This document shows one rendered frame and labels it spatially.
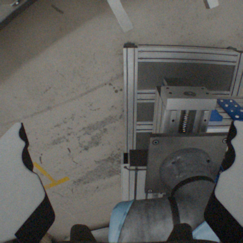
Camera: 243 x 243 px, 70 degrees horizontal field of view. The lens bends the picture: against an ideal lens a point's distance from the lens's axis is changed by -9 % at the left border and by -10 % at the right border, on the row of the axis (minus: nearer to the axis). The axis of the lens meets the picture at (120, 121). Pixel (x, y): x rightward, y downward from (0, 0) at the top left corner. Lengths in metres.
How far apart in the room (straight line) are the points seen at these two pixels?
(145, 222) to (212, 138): 0.27
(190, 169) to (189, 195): 0.07
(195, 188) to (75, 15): 1.30
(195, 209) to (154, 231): 0.09
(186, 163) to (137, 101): 0.89
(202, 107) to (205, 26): 1.08
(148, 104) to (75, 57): 0.65
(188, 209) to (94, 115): 1.35
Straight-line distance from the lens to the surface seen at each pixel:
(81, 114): 1.67
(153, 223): 0.41
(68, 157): 1.99
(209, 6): 0.62
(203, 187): 0.46
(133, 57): 1.24
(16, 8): 0.83
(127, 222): 0.41
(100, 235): 2.95
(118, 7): 0.57
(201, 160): 0.51
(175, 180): 0.49
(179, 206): 0.42
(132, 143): 1.51
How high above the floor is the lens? 1.43
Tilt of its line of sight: 59 degrees down
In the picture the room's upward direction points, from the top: 178 degrees counter-clockwise
